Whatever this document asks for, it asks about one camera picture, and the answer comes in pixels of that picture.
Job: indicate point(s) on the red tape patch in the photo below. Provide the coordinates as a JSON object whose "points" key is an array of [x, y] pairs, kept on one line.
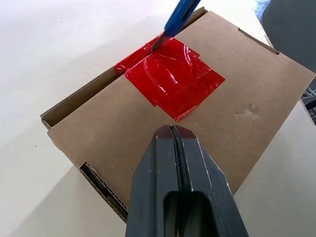
{"points": [[172, 84]]}

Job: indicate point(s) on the blue utility knife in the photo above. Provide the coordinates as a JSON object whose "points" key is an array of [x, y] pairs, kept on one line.
{"points": [[180, 17]]}

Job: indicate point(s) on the brown cardboard box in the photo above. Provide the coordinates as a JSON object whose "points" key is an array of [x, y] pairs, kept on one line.
{"points": [[222, 103]]}

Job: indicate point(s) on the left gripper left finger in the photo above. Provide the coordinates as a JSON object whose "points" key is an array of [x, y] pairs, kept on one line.
{"points": [[153, 192]]}

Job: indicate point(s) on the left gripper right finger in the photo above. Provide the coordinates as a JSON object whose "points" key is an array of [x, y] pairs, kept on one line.
{"points": [[209, 192]]}

